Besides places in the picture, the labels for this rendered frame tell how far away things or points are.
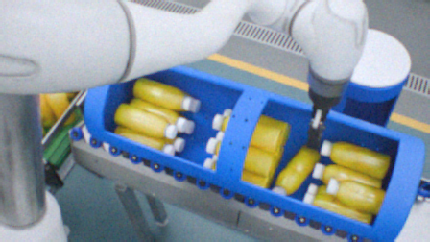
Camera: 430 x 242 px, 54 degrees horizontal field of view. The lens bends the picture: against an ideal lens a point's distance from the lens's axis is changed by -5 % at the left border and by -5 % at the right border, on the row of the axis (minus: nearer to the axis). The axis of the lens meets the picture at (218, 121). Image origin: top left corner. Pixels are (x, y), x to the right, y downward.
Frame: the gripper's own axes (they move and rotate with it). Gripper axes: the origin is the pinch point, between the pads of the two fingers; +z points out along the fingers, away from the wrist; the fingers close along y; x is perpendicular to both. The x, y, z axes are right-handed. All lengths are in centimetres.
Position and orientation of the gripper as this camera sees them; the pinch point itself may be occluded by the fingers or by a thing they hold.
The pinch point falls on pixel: (314, 138)
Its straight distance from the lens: 110.5
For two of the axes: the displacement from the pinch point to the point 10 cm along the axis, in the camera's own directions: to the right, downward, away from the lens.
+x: -9.1, -3.0, 2.7
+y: 4.0, -7.4, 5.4
